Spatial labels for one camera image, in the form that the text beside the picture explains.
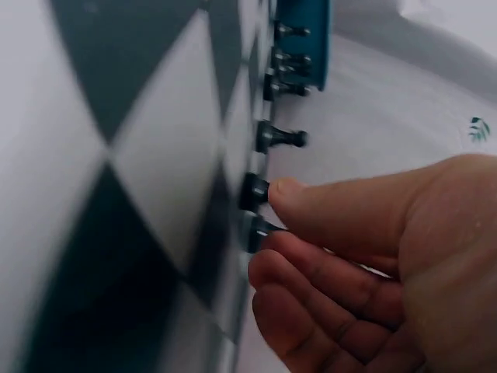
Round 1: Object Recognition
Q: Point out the black and white chessboard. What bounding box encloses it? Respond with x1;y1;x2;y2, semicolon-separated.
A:
0;0;283;373

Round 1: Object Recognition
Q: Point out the person's right hand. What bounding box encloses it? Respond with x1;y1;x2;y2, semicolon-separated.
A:
247;153;497;373

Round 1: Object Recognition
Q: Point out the row of black pawns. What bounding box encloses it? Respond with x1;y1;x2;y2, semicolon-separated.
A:
237;19;314;213

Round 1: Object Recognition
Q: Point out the teal box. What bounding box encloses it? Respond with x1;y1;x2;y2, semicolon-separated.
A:
271;0;332;92

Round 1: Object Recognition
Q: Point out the black chess pawn piece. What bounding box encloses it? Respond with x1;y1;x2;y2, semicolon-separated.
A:
242;211;290;256

